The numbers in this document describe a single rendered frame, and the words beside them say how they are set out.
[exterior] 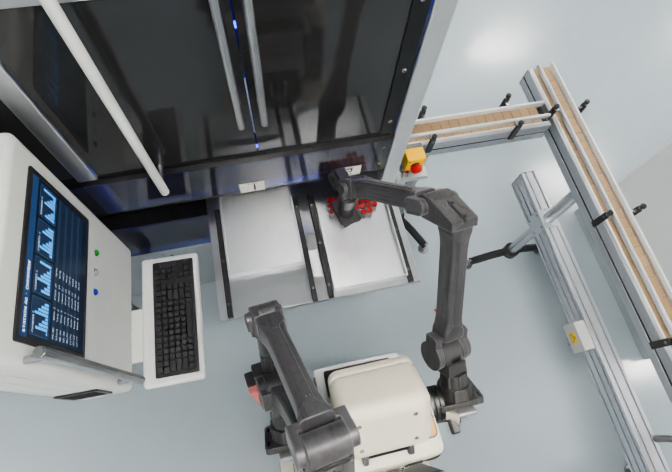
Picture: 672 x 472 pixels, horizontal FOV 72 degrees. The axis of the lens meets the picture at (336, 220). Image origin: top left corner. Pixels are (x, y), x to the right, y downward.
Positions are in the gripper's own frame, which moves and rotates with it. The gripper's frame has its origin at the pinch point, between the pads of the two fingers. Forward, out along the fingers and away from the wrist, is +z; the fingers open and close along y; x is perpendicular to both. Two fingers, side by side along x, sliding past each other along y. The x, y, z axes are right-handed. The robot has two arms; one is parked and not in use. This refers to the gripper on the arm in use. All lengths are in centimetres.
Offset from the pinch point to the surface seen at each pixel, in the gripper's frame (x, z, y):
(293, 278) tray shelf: 24.3, 6.5, -8.9
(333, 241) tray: 5.5, 6.2, -2.9
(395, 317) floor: -24, 95, -26
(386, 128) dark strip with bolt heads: -18.5, -30.2, 11.0
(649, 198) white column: -150, 43, -38
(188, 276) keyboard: 57, 12, 10
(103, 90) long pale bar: 50, -71, 21
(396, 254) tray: -12.5, 6.5, -17.3
